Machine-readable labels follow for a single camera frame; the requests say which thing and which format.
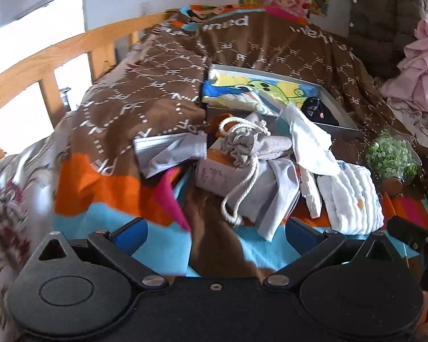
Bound black pouch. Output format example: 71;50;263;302
301;96;339;127

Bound white gauze cloth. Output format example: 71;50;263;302
282;104;341;177

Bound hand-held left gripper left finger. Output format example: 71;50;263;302
37;217;168;292

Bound white floral bed sheet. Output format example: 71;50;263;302
0;142;79;342

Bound grey storage box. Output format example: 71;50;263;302
201;65;361;132

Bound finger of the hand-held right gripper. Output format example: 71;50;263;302
387;217;428;293

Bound pink ruffled garment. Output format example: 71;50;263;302
380;19;428;107

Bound white narrow sock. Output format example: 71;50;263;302
300;167;323;219

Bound olive quilted jacket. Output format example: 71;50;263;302
346;0;428;79

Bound orange plastic item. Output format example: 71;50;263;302
214;114;232;139

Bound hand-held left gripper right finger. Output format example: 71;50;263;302
263;217;411;288

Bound brown printed blanket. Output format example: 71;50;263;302
55;3;428;282

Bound green-filled glass jar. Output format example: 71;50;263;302
366;130;419;196

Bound white folded towel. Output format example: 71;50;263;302
317;162;385;236

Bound yellow cartoon cloth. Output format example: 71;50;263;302
203;69;318;115

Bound grey elastic-band cloth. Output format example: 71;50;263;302
133;132;208;179

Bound white carton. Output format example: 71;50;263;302
195;139;250;198

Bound beige floral cloth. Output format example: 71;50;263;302
387;96;428;150

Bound grey drawstring bag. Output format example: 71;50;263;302
217;112;294;226

